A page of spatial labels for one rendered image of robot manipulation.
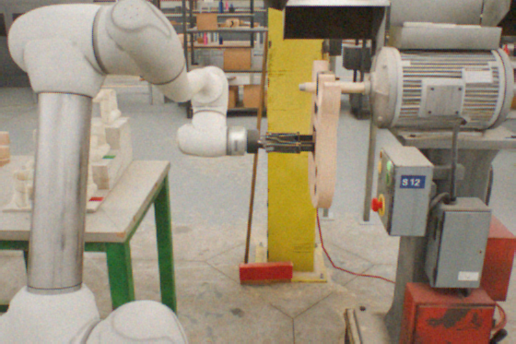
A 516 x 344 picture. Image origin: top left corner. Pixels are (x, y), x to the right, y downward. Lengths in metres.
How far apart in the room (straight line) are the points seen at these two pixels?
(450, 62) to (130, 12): 0.94
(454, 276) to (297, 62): 1.27
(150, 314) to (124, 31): 0.50
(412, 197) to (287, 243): 1.50
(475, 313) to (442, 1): 0.97
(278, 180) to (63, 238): 1.69
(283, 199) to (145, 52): 1.77
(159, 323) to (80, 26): 0.55
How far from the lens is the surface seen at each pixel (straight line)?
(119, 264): 1.33
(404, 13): 1.55
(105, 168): 1.50
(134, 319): 0.88
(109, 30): 0.87
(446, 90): 1.40
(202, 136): 1.36
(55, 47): 0.92
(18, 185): 1.46
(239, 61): 6.25
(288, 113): 2.36
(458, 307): 1.61
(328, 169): 1.25
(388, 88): 1.37
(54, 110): 0.92
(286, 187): 2.49
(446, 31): 1.44
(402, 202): 1.23
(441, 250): 1.50
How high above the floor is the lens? 1.50
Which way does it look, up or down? 18 degrees down
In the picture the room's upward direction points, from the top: straight up
